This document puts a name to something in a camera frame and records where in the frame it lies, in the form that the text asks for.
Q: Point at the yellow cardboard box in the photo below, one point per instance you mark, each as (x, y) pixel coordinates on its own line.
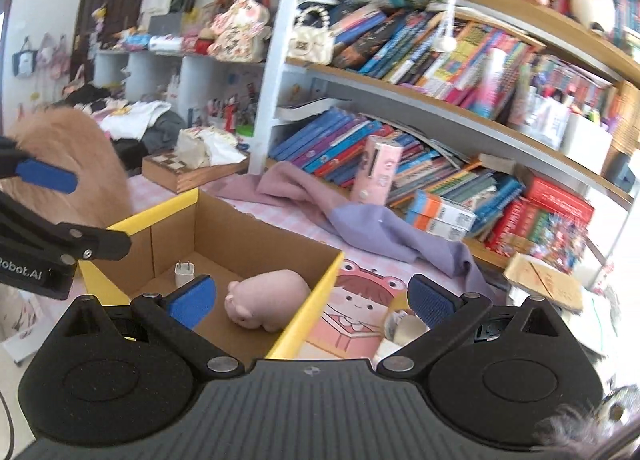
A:
(226, 244)

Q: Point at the red dictionary book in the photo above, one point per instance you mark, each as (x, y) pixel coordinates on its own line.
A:
(544, 195)

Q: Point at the pink cylindrical toy case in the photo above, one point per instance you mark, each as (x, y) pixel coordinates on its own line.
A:
(376, 171)

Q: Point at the small white charger plug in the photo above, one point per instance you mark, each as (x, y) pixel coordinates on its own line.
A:
(184, 272)

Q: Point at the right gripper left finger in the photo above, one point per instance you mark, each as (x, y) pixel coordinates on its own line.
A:
(171, 320)

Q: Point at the upper orange white box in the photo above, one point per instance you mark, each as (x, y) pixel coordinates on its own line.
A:
(433, 206)

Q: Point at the pink plush pig toy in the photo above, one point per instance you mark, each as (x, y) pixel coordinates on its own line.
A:
(267, 301)

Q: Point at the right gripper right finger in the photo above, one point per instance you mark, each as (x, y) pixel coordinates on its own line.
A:
(451, 320)

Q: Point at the crumpled white paper bag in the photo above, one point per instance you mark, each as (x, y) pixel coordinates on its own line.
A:
(207, 146)

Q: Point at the pink and purple cloth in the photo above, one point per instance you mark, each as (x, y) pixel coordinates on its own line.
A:
(368, 227)

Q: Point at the orange white cat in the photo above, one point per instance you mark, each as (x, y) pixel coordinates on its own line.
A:
(70, 139)

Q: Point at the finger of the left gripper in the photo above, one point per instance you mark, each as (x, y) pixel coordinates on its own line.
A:
(18, 163)

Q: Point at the white quilted handbag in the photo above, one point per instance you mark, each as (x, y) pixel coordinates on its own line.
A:
(309, 43)

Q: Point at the lower orange white box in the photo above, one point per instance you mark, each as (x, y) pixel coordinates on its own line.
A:
(435, 227)

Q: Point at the yellow tape roll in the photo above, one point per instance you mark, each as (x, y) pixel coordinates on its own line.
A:
(402, 326)

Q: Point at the orange white box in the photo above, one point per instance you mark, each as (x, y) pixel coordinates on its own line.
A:
(435, 227)
(433, 206)

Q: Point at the wooden chess box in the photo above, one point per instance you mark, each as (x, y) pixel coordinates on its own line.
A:
(167, 171)

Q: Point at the pink cartoon table mat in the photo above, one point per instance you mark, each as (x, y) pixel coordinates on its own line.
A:
(351, 323)

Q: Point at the stack of books and papers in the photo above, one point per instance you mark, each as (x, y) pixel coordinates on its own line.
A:
(587, 315)

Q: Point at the white bookshelf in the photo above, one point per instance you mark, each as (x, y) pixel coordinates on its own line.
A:
(477, 92)

